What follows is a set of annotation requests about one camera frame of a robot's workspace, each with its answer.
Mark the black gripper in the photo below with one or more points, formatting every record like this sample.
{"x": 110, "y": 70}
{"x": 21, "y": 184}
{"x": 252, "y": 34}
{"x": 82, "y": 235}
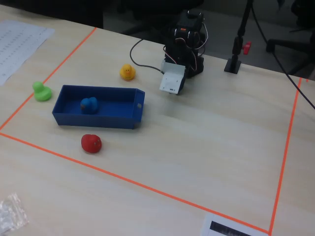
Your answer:
{"x": 181, "y": 86}

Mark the blue rubber duck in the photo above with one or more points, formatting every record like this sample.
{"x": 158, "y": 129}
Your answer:
{"x": 89, "y": 105}

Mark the yellow rubber duck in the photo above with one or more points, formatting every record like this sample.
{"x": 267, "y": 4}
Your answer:
{"x": 127, "y": 72}

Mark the blue plastic box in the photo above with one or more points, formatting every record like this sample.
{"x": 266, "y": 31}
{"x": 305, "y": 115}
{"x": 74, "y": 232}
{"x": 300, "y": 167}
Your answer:
{"x": 118, "y": 115}

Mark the red rubber duck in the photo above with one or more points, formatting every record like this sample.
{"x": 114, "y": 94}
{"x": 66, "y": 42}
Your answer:
{"x": 91, "y": 143}

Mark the green rubber duck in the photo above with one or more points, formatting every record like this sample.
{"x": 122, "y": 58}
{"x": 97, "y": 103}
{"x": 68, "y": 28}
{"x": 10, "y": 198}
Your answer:
{"x": 41, "y": 93}

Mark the red clamp knob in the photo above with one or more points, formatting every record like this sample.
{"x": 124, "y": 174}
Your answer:
{"x": 247, "y": 47}

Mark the orange tape strip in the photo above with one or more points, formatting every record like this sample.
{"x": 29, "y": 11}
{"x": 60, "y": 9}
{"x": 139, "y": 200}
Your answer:
{"x": 285, "y": 152}
{"x": 133, "y": 182}
{"x": 49, "y": 76}

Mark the black office chair base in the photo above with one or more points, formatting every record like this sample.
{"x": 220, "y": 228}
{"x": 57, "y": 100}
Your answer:
{"x": 292, "y": 46}

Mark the white paper with black bar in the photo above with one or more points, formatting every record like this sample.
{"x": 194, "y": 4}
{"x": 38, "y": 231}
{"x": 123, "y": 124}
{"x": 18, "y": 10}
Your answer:
{"x": 226, "y": 227}

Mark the white printed table sheet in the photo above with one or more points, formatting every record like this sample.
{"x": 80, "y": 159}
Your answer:
{"x": 17, "y": 46}

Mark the clear plastic bag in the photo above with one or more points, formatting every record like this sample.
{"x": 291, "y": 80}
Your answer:
{"x": 12, "y": 215}

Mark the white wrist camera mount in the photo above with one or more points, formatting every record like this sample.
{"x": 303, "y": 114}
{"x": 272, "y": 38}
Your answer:
{"x": 171, "y": 78}

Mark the black camera stand pole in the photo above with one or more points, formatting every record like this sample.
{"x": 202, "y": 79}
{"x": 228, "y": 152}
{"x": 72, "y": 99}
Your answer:
{"x": 237, "y": 44}

